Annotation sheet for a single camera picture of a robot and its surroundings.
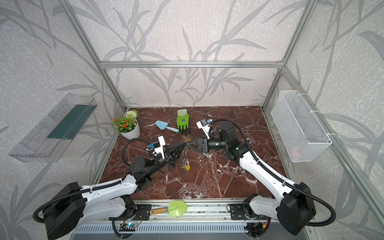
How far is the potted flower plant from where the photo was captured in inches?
36.1

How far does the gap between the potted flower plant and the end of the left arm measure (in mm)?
444

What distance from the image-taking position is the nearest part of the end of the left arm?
23.6 inches
